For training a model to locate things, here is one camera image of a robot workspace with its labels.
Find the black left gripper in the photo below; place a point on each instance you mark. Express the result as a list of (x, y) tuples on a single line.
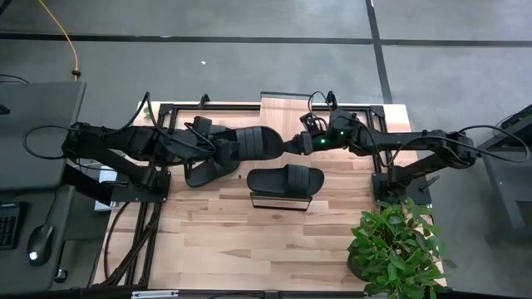
[(199, 147)]

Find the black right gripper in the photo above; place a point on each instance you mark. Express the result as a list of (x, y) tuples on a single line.
[(316, 143)]

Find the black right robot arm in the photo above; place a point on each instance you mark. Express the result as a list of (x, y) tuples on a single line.
[(407, 139)]

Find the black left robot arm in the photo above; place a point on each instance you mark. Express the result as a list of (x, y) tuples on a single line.
[(137, 143)]

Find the white box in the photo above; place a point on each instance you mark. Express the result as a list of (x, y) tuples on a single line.
[(106, 176)]

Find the potted green plant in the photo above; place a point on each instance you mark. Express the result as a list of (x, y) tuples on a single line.
[(395, 257)]

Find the grey desk panel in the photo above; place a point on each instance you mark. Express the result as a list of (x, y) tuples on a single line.
[(37, 108)]

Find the black round knob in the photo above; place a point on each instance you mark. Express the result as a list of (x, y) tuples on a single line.
[(61, 276)]

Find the black computer mouse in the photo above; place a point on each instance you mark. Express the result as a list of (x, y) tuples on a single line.
[(40, 246)]

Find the dark metal side table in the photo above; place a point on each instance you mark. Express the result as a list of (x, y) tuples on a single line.
[(505, 195)]

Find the black keyboard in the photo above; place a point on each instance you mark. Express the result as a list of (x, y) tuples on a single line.
[(10, 226)]

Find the grey side desk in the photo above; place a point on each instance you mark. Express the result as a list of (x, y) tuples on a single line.
[(25, 278)]

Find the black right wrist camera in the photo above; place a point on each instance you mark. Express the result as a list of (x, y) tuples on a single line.
[(313, 122)]

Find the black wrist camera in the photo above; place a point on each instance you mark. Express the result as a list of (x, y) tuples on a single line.
[(202, 125), (313, 122)]

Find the wooden shelf with metal frame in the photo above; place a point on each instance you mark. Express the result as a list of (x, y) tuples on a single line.
[(276, 118)]

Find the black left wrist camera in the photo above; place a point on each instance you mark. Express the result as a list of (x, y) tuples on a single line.
[(202, 125)]

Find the black metal table frame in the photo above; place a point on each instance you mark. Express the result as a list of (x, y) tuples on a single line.
[(232, 107)]

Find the black frame bracket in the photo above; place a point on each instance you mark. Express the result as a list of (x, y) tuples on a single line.
[(331, 99), (204, 101)]

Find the silver metal bracket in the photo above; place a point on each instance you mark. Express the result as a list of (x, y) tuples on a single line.
[(154, 294)]

